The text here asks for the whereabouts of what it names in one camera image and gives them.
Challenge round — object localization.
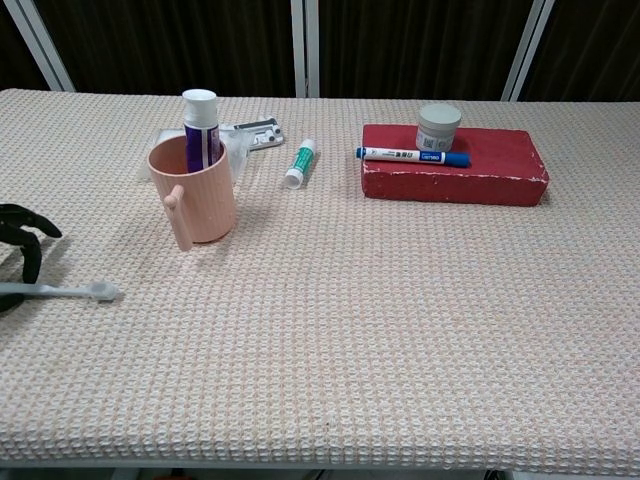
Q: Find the pink ribbed cup with handle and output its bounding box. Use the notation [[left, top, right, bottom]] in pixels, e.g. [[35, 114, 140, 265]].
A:
[[146, 135, 238, 253]]

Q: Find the white packet with cartoon print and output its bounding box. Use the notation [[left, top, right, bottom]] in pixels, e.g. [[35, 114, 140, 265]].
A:
[[136, 127, 187, 184]]

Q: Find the purple white toothpaste tube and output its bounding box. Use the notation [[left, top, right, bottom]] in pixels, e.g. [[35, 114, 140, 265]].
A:
[[181, 88, 222, 174]]

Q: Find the blue white marker pen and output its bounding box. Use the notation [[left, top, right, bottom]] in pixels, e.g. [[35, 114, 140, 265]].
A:
[[355, 145, 472, 169]]

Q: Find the beige waffle tablecloth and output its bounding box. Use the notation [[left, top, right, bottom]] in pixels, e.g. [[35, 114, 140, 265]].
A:
[[0, 88, 640, 477]]

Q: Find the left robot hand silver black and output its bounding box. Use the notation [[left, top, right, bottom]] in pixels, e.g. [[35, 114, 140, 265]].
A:
[[0, 202, 64, 314]]

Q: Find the clear blister pack with cartridges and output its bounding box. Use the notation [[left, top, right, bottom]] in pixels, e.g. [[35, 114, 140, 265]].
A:
[[231, 116, 287, 152]]

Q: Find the small grey white jar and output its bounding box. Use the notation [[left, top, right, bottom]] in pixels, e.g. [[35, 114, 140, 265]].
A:
[[415, 102, 463, 153]]

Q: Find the red brick block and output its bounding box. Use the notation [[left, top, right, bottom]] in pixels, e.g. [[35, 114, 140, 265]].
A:
[[360, 123, 551, 208]]

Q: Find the white partition frame post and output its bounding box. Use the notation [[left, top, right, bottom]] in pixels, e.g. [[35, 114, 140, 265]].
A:
[[290, 0, 321, 99], [1, 0, 77, 93], [500, 0, 557, 102]]

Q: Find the grey toothbrush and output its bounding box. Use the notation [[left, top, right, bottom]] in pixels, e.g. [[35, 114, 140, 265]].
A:
[[0, 280, 122, 303]]

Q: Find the green white glue stick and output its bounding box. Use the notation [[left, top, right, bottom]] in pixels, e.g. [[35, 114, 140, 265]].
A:
[[284, 137, 319, 190]]

